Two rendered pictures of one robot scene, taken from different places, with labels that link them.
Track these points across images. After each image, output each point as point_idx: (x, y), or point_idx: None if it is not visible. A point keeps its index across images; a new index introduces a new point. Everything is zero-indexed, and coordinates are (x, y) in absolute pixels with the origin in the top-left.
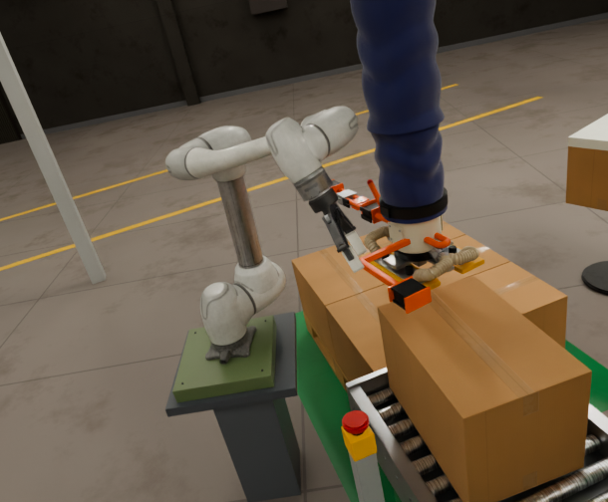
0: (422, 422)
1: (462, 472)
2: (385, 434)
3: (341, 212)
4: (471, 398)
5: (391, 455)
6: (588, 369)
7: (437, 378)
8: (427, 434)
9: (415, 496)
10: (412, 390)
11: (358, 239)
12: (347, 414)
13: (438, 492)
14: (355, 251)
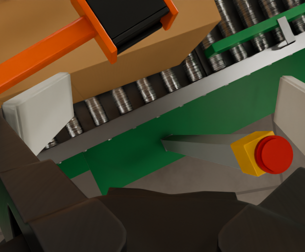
0: (96, 90)
1: (184, 54)
2: (96, 135)
3: (11, 194)
4: (189, 1)
5: (125, 130)
6: None
7: (147, 40)
8: (106, 88)
9: (172, 109)
10: (73, 92)
11: (45, 95)
12: (268, 166)
13: (153, 89)
14: (65, 124)
